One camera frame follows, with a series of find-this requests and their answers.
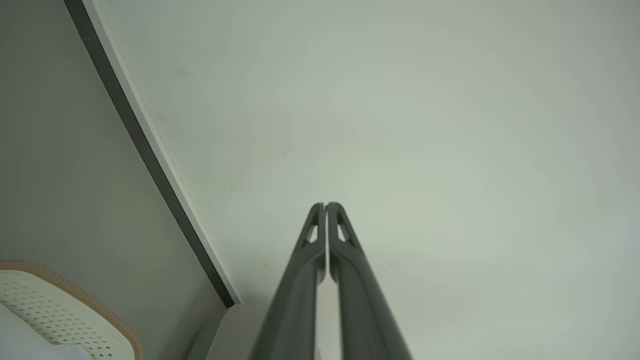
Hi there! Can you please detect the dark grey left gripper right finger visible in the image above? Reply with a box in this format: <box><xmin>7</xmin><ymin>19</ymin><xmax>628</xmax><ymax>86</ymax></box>
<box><xmin>326</xmin><ymin>201</ymin><xmax>414</xmax><ymax>360</ymax></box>

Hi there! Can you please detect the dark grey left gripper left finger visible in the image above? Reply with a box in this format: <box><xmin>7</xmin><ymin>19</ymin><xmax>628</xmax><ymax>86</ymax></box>
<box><xmin>249</xmin><ymin>202</ymin><xmax>328</xmax><ymax>360</ymax></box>

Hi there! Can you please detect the white perforated laundry basket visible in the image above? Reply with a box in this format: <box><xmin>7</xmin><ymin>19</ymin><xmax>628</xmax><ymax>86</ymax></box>
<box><xmin>0</xmin><ymin>259</ymin><xmax>144</xmax><ymax>360</ymax></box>

